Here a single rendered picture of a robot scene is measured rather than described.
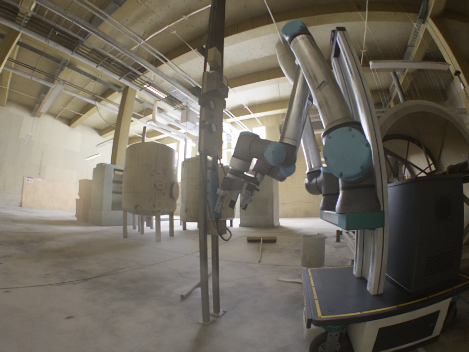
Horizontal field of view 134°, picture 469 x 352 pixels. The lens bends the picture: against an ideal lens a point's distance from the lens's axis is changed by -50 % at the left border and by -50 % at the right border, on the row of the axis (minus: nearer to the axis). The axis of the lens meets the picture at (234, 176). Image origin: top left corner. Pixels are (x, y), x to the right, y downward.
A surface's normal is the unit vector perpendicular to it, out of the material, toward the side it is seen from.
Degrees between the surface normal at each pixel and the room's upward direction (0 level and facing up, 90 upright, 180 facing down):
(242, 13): 180
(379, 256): 90
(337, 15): 180
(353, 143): 95
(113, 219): 90
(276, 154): 115
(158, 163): 90
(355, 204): 70
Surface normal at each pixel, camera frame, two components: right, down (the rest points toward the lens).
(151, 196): 0.49, -0.14
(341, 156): -0.63, -0.03
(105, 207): 0.91, -0.07
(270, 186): -0.42, -0.14
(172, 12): 0.00, 0.99
